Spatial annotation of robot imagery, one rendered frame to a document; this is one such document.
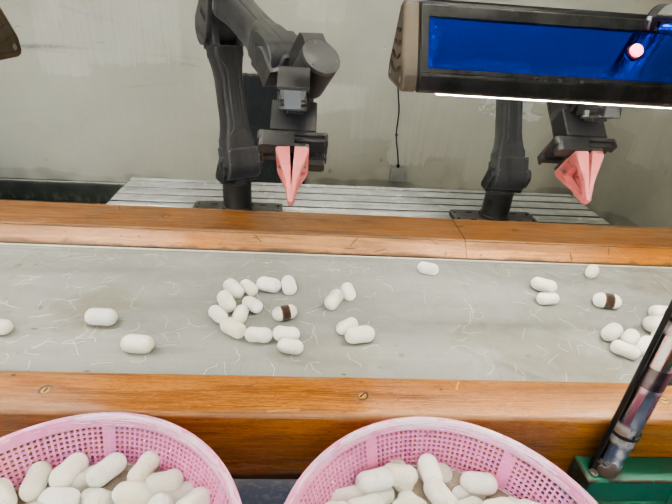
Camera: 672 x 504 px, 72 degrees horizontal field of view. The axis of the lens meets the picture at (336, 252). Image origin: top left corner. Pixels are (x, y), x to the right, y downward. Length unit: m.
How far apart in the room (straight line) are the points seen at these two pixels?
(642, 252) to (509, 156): 0.33
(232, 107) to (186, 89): 1.69
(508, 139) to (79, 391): 0.92
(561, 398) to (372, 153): 2.28
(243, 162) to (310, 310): 0.45
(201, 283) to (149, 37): 2.10
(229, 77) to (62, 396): 0.67
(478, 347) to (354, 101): 2.13
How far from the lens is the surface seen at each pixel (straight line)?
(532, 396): 0.53
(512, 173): 1.08
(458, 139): 2.79
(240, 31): 0.88
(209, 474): 0.44
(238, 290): 0.63
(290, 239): 0.76
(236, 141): 0.98
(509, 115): 1.11
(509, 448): 0.47
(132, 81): 2.74
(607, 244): 0.93
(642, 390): 0.49
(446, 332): 0.62
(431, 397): 0.49
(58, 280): 0.75
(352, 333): 0.56
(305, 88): 0.64
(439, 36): 0.44
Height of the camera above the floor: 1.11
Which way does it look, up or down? 29 degrees down
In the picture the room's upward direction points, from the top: 4 degrees clockwise
